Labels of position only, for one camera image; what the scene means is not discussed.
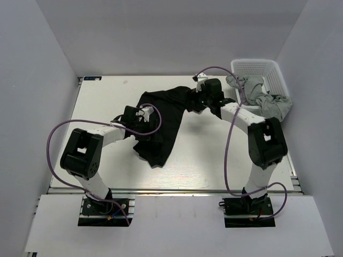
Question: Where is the white plastic basket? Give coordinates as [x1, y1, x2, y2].
[231, 59, 289, 115]

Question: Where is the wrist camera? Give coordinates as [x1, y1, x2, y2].
[192, 73, 208, 92]
[136, 105, 154, 123]

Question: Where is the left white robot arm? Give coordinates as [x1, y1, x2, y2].
[60, 104, 162, 214]

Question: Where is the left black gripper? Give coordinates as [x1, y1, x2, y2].
[132, 118, 163, 142]

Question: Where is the blue label sticker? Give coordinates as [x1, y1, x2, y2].
[83, 76, 102, 81]

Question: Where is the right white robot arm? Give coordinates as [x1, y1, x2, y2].
[187, 76, 288, 214]

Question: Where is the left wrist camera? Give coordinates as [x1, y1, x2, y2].
[136, 105, 154, 123]

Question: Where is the black t shirt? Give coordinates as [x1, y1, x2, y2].
[133, 86, 191, 168]

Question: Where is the aluminium table rail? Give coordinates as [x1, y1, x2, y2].
[47, 187, 303, 196]

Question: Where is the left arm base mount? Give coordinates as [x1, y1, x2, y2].
[78, 196, 129, 228]

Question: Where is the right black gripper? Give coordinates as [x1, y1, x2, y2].
[184, 86, 213, 112]

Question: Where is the grey t shirt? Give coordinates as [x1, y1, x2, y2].
[226, 74, 292, 122]

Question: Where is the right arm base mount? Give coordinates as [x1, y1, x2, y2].
[218, 194, 275, 228]

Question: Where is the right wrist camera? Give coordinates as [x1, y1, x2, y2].
[192, 73, 208, 92]

